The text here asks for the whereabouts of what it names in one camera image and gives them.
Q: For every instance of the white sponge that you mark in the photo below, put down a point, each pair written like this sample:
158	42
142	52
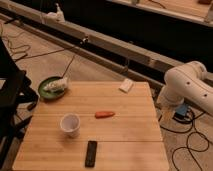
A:
126	85

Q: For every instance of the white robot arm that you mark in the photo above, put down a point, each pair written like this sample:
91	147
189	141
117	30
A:
187	82

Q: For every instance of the white ceramic cup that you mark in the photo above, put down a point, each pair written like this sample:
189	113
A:
70	125

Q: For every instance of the orange carrot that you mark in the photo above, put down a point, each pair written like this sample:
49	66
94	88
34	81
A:
104	114

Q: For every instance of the white crumpled cloth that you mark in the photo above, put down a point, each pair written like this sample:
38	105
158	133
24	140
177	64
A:
57	85

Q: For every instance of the green plate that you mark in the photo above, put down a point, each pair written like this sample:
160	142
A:
50	95

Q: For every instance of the black remote control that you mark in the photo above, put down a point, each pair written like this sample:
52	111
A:
91	154

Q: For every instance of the blue power box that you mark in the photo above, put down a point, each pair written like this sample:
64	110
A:
182	110

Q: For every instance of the black chair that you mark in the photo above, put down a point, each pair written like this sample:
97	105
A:
15	90

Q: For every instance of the white object on rail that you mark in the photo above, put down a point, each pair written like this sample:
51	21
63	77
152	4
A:
58	15

